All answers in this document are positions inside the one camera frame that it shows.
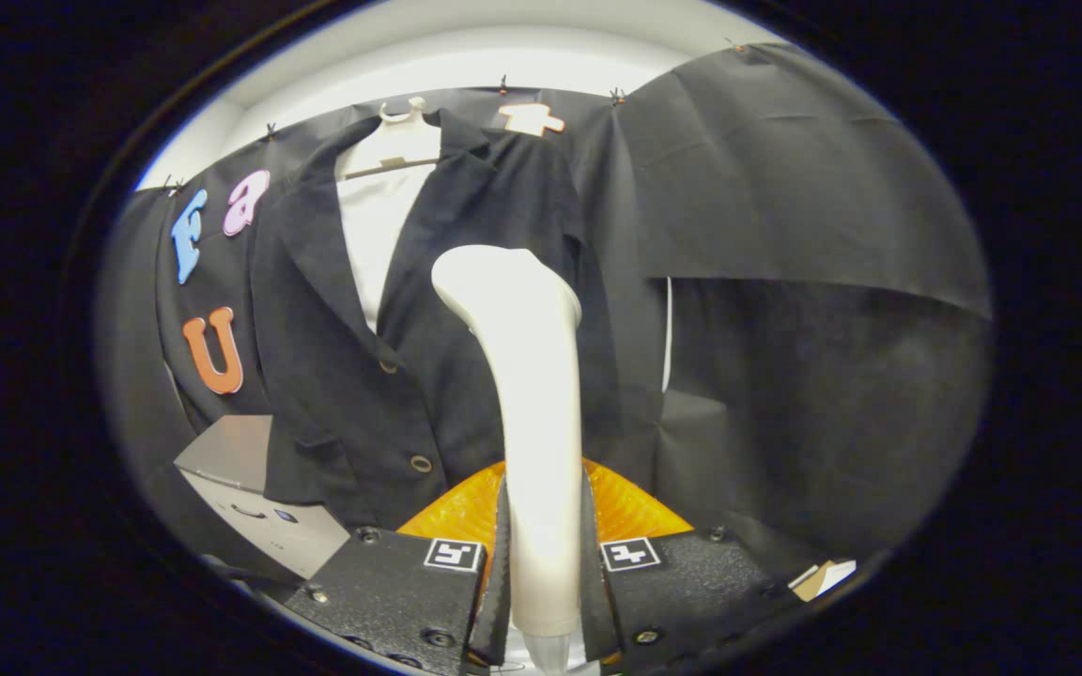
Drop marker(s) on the white hanger bust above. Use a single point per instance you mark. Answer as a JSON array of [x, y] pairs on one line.
[[400, 145]]

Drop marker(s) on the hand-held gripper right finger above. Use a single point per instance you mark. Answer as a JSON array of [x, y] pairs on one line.
[[597, 610]]

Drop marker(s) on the grey drawer cabinet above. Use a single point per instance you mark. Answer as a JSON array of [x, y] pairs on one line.
[[231, 451]]

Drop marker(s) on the black jacket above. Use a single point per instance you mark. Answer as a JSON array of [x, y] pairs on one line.
[[334, 394]]

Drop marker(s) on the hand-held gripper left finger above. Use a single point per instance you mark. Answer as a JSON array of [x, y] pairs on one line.
[[497, 615]]

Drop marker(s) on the small cardboard box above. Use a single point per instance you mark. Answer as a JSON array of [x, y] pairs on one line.
[[809, 582]]

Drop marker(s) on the white garment steamer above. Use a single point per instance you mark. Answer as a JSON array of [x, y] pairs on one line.
[[541, 422]]

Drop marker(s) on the black backdrop cloth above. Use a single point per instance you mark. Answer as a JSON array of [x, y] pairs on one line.
[[832, 376]]

